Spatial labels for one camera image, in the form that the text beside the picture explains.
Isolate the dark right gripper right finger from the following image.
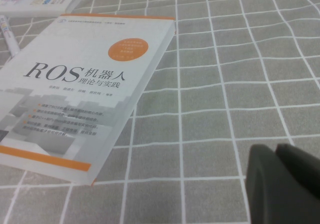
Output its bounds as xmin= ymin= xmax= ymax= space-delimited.
xmin=274 ymin=143 xmax=320 ymax=200

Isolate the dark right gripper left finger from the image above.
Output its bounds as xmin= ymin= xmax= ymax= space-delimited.
xmin=245 ymin=144 xmax=320 ymax=224

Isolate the grey checked tablecloth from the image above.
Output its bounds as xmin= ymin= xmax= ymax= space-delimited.
xmin=0 ymin=0 xmax=320 ymax=224

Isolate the white orange ROS textbook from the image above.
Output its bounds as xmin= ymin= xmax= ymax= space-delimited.
xmin=0 ymin=13 xmax=176 ymax=186

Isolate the white paint marker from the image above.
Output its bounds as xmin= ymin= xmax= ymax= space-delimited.
xmin=0 ymin=15 xmax=21 ymax=58

